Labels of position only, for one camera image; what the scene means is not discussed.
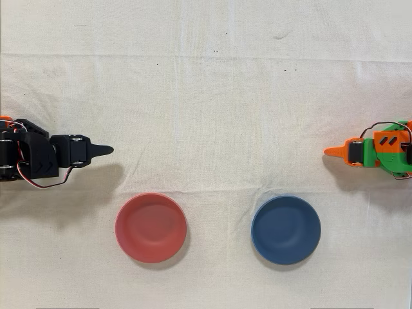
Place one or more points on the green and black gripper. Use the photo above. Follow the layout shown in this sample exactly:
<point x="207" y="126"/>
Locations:
<point x="355" y="152"/>

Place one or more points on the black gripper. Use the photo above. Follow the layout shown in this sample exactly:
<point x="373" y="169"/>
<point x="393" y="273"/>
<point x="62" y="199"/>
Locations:
<point x="74" y="151"/>

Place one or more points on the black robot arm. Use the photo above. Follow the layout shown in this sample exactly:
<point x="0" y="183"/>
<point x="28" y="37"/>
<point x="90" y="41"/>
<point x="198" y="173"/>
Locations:
<point x="35" y="154"/>

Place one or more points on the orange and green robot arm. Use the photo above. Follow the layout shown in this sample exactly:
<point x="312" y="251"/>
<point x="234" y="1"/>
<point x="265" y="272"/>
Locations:
<point x="391" y="141"/>

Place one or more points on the pink plastic bowl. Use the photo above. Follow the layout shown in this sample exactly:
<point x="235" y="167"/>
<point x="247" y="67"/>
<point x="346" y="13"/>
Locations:
<point x="151" y="228"/>

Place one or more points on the blue plastic bowl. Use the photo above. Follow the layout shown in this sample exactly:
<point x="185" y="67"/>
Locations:
<point x="286" y="230"/>

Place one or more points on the white tablecloth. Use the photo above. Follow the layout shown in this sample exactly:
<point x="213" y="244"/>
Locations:
<point x="206" y="96"/>

